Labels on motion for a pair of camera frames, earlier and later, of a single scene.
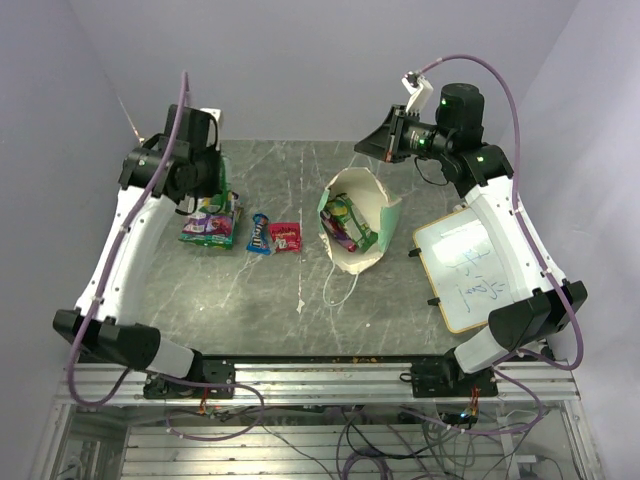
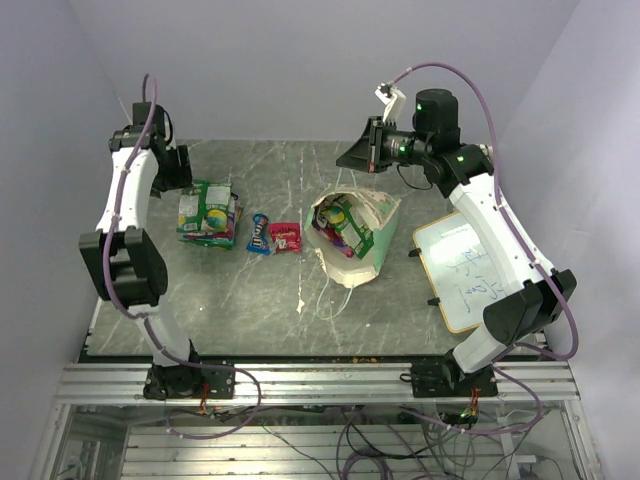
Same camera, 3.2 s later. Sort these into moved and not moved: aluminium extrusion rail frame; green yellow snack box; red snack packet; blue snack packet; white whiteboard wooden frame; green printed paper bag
Moved: green yellow snack box; green printed paper bag
Not moved: white whiteboard wooden frame; aluminium extrusion rail frame; blue snack packet; red snack packet
